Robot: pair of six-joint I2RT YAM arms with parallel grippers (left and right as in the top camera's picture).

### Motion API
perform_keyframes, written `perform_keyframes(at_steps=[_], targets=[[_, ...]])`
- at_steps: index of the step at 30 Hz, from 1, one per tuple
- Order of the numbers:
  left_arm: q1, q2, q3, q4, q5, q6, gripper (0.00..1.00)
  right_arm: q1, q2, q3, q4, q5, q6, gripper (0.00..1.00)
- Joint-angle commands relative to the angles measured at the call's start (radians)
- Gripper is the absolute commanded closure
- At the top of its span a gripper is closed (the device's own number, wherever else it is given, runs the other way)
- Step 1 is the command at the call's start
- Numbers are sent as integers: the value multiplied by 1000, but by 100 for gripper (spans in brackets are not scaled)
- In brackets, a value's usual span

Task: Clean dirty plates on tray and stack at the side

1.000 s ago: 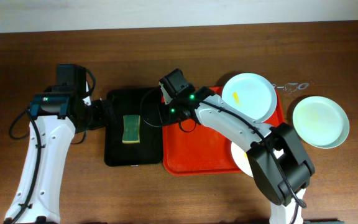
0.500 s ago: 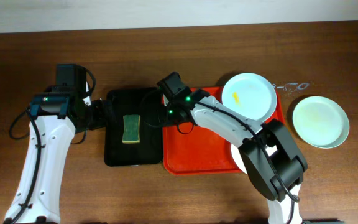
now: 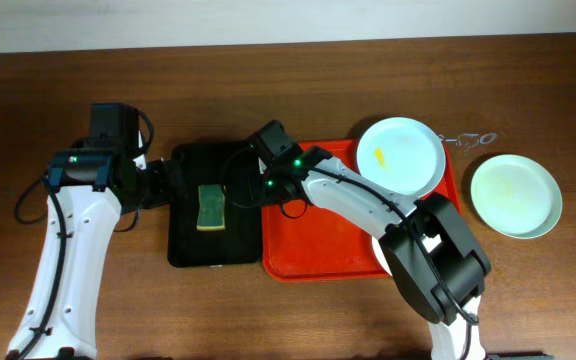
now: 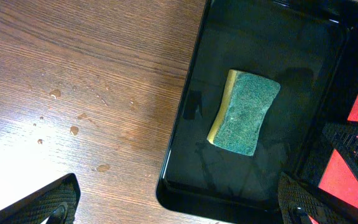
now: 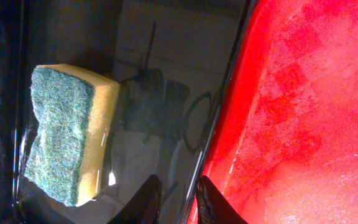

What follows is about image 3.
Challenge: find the black plastic tray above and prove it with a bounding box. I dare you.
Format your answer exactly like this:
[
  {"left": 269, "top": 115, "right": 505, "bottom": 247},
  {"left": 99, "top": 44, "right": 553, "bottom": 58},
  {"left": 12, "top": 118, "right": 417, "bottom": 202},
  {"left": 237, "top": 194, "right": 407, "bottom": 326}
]
[{"left": 168, "top": 141, "right": 262, "bottom": 268}]

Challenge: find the green yellow sponge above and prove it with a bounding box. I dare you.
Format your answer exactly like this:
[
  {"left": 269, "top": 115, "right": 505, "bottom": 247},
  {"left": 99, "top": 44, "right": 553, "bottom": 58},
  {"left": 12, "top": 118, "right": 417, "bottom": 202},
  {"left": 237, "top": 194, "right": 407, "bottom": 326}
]
[{"left": 196, "top": 184, "right": 225, "bottom": 231}]

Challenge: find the pale green plate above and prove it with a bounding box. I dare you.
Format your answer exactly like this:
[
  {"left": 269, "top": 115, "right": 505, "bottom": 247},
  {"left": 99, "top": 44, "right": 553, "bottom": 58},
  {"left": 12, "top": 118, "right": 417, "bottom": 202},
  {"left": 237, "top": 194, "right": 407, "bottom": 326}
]
[{"left": 470, "top": 154, "right": 563, "bottom": 239}]

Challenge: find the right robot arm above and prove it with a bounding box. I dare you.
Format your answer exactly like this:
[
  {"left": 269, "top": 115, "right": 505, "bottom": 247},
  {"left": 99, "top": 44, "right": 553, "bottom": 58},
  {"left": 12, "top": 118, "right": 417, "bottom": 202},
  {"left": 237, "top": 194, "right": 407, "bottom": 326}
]
[{"left": 248, "top": 120, "right": 491, "bottom": 359}]

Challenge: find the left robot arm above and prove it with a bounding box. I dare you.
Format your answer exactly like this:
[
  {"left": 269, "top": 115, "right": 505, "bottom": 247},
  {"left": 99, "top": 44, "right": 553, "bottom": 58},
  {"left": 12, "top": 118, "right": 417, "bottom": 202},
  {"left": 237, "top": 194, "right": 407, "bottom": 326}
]
[{"left": 6, "top": 103, "right": 173, "bottom": 359}]

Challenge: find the red plastic tray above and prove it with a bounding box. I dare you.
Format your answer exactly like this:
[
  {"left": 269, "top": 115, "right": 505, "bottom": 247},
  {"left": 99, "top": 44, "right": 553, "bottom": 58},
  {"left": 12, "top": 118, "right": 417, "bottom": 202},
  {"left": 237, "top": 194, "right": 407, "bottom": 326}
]
[{"left": 260, "top": 138, "right": 463, "bottom": 284}]

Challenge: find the light blue plate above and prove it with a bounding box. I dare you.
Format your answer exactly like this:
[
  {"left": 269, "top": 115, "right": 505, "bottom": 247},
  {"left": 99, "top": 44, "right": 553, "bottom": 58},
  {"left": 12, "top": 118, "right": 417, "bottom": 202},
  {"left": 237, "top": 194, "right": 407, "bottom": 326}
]
[{"left": 356, "top": 117, "right": 447, "bottom": 198}]

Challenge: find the white plate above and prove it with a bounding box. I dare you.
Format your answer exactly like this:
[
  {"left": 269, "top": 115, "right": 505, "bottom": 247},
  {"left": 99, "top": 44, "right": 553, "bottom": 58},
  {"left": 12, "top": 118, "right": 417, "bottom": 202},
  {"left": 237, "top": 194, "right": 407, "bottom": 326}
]
[{"left": 371, "top": 238, "right": 392, "bottom": 276}]

